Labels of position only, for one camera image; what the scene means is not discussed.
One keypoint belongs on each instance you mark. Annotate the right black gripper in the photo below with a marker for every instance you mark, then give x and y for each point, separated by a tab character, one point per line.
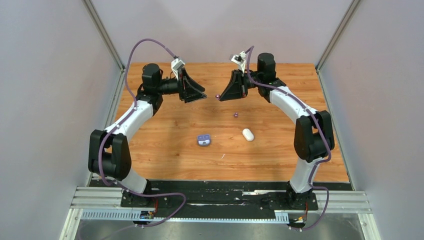
237	87

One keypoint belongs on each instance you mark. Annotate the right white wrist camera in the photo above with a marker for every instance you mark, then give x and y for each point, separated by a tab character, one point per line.
239	60

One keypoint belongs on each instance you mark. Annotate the purple earbud charging case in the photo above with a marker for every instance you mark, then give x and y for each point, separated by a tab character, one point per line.
204	140

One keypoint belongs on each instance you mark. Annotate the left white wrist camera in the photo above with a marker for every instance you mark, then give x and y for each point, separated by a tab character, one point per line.
176	65

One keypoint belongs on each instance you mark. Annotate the white earbud charging case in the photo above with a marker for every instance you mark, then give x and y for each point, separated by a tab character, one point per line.
248	134

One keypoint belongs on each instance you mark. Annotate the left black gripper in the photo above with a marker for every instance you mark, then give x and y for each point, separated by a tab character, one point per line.
192	90

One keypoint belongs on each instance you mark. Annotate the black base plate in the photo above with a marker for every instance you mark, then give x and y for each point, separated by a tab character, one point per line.
221	199

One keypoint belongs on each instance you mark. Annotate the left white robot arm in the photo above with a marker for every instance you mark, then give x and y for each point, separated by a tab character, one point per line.
109	151

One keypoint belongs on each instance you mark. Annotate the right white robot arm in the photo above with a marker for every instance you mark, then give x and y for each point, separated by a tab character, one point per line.
313	134

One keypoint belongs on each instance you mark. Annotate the aluminium frame rail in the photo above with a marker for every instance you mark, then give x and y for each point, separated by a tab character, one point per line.
103	203

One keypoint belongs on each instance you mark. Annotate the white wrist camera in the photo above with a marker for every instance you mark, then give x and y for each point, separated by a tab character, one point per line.
176	65
239	60

